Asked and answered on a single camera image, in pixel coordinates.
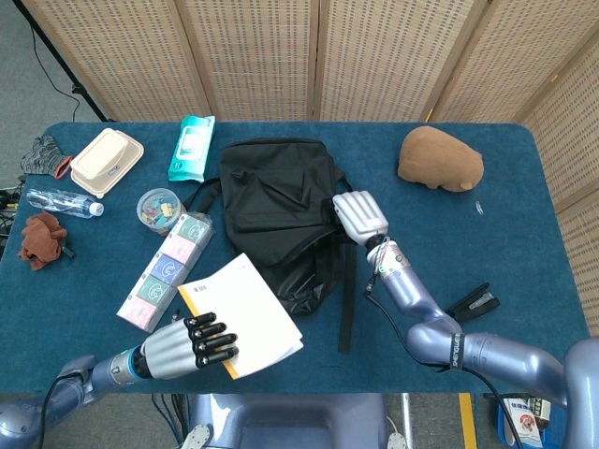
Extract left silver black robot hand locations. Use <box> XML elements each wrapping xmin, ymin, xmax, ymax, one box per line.
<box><xmin>139</xmin><ymin>311</ymin><xmax>240</xmax><ymax>381</ymax></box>

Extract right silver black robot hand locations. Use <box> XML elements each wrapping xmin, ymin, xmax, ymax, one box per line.
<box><xmin>331</xmin><ymin>189</ymin><xmax>390</xmax><ymax>245</ymax></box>

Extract black fabric backpack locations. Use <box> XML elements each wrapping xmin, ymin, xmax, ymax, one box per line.
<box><xmin>182</xmin><ymin>138</ymin><xmax>358</xmax><ymax>355</ymax></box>

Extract yellow-edged white book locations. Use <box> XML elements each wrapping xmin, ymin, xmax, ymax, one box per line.
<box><xmin>177</xmin><ymin>253</ymin><xmax>304</xmax><ymax>381</ymax></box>

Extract pastel tissue packs bundle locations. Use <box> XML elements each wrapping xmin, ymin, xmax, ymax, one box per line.
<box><xmin>115</xmin><ymin>212</ymin><xmax>214</xmax><ymax>334</ymax></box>

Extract brown plush capybara toy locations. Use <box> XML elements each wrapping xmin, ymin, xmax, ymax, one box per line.
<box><xmin>397</xmin><ymin>125</ymin><xmax>485</xmax><ymax>194</ymax></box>

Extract blue carpet table cover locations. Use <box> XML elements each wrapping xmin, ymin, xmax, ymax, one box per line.
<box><xmin>0</xmin><ymin>122</ymin><xmax>591</xmax><ymax>395</ymax></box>

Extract blue-grey robot torso base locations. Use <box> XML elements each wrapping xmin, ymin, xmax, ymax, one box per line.
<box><xmin>186</xmin><ymin>392</ymin><xmax>389</xmax><ymax>449</ymax></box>

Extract clear jar of binder clips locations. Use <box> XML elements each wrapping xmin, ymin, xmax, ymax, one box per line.
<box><xmin>136</xmin><ymin>187</ymin><xmax>187</xmax><ymax>234</ymax></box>

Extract black stapler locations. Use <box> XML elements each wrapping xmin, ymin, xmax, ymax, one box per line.
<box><xmin>446</xmin><ymin>282</ymin><xmax>500</xmax><ymax>324</ymax></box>

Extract brown crumpled cloth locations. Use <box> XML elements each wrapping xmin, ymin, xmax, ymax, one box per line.
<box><xmin>17</xmin><ymin>211</ymin><xmax>76</xmax><ymax>271</ymax></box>

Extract teal wet wipes pack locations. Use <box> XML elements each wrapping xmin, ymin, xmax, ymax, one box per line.
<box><xmin>167</xmin><ymin>115</ymin><xmax>217</xmax><ymax>183</ymax></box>

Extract clear plastic water bottle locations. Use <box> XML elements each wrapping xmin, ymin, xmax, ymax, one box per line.
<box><xmin>25</xmin><ymin>188</ymin><xmax>106</xmax><ymax>220</ymax></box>

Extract woven bamboo folding screen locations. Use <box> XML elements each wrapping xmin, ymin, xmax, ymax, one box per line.
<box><xmin>21</xmin><ymin>0</ymin><xmax>599</xmax><ymax>338</ymax></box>

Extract beige plastic lunch box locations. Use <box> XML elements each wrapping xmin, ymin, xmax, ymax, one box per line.
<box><xmin>69</xmin><ymin>127</ymin><xmax>145</xmax><ymax>199</ymax></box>

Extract grey striped knit glove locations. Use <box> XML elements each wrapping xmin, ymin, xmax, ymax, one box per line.
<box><xmin>20</xmin><ymin>135</ymin><xmax>74</xmax><ymax>181</ymax></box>

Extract blue printed box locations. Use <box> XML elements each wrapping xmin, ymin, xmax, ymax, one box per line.
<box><xmin>496</xmin><ymin>396</ymin><xmax>565</xmax><ymax>449</ymax></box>

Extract black tripod leg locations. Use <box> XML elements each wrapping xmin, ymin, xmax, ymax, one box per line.
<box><xmin>11</xmin><ymin>0</ymin><xmax>113</xmax><ymax>123</ymax></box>

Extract blue cables under table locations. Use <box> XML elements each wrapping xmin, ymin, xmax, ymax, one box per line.
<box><xmin>150</xmin><ymin>393</ymin><xmax>188</xmax><ymax>445</ymax></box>

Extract tangled cables beside table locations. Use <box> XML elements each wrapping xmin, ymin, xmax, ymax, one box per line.
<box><xmin>0</xmin><ymin>175</ymin><xmax>24</xmax><ymax>239</ymax></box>

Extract thin black floor cable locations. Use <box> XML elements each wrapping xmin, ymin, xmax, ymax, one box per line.
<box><xmin>28</xmin><ymin>18</ymin><xmax>83</xmax><ymax>123</ymax></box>

